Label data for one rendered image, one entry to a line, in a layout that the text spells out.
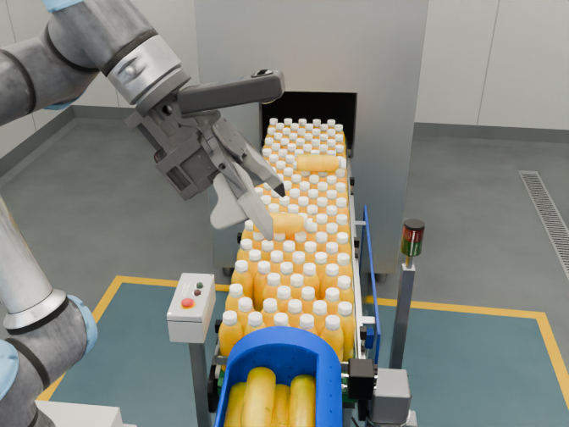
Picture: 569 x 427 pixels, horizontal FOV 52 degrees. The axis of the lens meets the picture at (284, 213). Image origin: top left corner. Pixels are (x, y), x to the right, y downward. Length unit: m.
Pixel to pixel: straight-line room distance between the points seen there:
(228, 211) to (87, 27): 0.24
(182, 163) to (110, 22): 0.16
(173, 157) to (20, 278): 0.52
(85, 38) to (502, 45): 5.00
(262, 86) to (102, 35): 0.17
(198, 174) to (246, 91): 0.11
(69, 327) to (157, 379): 1.93
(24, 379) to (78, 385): 2.03
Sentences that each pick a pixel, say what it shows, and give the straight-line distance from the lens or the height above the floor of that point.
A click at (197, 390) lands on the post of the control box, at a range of 1.98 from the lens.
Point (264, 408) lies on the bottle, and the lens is 1.35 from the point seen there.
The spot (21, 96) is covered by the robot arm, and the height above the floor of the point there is 1.96.
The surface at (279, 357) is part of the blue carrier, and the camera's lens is 1.47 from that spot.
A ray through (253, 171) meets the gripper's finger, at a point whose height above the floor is 1.85.
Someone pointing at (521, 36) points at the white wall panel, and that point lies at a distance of 5.52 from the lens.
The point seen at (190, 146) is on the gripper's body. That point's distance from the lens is 0.64.
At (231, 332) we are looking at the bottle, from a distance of 1.66.
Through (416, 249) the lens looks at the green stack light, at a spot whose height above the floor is 1.19.
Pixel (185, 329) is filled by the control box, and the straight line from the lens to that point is 1.69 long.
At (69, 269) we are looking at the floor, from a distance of 3.93.
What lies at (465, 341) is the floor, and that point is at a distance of 3.32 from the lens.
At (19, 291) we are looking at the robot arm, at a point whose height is 1.54.
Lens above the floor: 2.16
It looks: 30 degrees down
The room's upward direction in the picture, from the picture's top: straight up
